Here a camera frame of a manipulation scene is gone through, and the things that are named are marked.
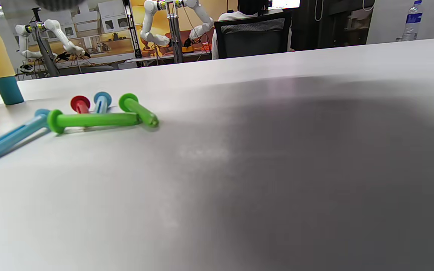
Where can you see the metal robot stand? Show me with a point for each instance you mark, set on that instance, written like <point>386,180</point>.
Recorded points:
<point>174,34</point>
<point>45,52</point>

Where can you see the white background table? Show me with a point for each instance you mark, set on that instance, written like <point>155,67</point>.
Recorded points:
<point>145,59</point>

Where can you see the red toy nail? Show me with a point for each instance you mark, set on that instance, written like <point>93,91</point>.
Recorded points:
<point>79,103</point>

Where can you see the green toy nail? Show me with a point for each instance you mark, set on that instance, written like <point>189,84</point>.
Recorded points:
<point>141,111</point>
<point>96,119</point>

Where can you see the blue toy nail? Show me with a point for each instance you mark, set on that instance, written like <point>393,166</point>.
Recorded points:
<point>103,99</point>
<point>9,139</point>

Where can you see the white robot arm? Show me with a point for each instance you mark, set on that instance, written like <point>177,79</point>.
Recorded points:
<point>150,22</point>
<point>60,34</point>
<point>204,17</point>
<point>23,32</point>

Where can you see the person's right hand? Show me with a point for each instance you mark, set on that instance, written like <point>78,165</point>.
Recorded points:
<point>59,4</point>

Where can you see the clear water bottle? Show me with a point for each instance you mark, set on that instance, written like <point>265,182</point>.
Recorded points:
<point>413,19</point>

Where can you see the black backdrop stand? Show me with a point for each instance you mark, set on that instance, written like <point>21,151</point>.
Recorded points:
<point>132,34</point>

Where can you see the black mesh office chair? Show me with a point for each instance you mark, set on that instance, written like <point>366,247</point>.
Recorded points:
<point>252,41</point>

